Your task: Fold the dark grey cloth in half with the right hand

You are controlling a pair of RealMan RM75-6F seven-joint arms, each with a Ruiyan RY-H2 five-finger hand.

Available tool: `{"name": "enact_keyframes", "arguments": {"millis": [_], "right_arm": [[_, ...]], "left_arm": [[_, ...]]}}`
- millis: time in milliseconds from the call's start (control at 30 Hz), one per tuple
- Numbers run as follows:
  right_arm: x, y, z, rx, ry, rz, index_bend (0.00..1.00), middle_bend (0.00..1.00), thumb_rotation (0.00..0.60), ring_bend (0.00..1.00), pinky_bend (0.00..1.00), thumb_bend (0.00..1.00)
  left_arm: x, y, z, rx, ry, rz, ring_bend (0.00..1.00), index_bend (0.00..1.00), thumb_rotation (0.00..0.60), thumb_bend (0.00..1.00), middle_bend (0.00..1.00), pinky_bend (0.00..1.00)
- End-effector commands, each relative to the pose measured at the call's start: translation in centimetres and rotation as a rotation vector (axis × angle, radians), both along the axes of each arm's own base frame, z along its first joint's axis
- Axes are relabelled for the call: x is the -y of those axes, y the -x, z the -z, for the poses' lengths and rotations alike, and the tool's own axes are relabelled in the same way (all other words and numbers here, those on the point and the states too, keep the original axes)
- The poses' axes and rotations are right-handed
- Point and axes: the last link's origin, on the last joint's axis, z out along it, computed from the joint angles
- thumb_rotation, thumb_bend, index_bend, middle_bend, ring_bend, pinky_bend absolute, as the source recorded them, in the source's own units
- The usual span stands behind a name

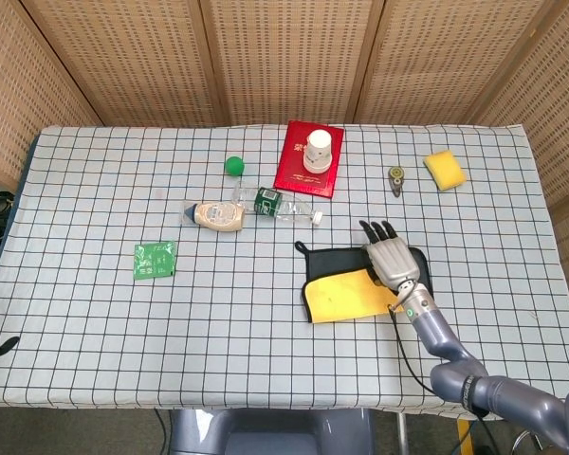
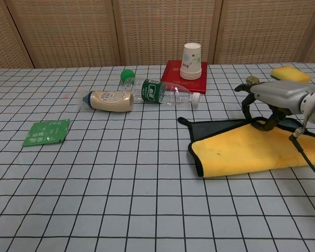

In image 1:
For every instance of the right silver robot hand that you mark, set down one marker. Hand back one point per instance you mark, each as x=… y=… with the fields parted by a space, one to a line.
x=393 y=260

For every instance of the black and yellow cloth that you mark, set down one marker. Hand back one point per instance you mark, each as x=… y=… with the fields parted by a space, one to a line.
x=341 y=298

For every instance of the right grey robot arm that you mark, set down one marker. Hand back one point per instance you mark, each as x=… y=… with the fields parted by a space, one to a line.
x=436 y=332

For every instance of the yellow sponge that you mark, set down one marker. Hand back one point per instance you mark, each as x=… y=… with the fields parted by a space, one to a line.
x=446 y=169

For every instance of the stack of paper cups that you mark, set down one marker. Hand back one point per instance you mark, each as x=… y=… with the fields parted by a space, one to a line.
x=317 y=151

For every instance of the red booklet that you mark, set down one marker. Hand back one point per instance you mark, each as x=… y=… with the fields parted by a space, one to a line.
x=289 y=166

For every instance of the clear green-label water bottle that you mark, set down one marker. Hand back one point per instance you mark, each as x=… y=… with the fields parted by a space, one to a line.
x=265 y=200

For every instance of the metal table leg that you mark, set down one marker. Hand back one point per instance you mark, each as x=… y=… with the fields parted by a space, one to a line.
x=402 y=436

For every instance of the green tea sachet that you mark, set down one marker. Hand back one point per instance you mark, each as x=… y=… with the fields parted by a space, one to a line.
x=154 y=260

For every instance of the beige squeeze sauce bottle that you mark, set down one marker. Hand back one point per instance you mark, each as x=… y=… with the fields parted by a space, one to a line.
x=218 y=215

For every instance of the checkered white tablecloth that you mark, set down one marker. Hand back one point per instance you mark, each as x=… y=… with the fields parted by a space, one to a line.
x=218 y=308

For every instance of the green ball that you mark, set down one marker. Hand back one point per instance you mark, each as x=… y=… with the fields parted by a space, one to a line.
x=233 y=166

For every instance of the woven rattan screen panel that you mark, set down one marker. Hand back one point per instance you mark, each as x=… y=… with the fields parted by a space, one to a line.
x=559 y=118
x=446 y=61
x=289 y=57
x=19 y=95
x=137 y=61

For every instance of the grey robot torso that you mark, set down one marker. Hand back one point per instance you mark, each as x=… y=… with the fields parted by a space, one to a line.
x=275 y=433

